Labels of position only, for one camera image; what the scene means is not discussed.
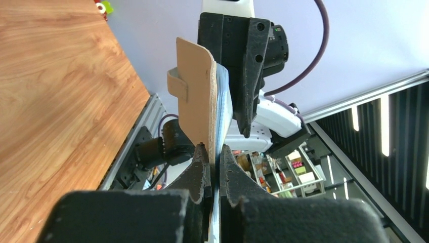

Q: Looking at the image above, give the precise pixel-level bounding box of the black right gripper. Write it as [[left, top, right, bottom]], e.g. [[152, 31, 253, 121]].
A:
[[197, 12, 271, 138]]

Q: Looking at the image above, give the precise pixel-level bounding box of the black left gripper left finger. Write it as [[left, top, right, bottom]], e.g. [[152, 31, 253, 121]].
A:
[[37, 144, 212, 242]]

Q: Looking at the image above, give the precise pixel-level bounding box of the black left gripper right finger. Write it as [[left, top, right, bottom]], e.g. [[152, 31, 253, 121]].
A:
[[219, 145, 388, 242]]

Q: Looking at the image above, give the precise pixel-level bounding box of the white card holder wallet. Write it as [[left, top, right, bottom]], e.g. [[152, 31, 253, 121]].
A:
[[167, 37, 221, 242]]

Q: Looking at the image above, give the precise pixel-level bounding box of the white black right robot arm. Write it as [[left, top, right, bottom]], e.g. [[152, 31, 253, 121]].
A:
[[197, 1, 310, 158]]

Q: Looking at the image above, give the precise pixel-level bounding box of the white storage shelf background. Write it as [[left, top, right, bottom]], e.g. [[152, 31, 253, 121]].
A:
[[233, 143, 326, 198]]

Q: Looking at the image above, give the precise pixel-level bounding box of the red green small toy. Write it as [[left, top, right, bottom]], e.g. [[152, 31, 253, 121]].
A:
[[94, 0, 114, 14]]

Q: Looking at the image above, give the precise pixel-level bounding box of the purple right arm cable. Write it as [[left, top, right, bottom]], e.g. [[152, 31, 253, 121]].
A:
[[263, 0, 330, 98]]

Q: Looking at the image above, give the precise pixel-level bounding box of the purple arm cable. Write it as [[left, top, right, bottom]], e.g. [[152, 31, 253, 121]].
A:
[[157, 113, 180, 138], [263, 0, 330, 98]]

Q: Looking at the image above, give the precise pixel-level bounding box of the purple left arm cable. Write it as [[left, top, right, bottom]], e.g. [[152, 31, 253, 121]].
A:
[[157, 113, 180, 138]]

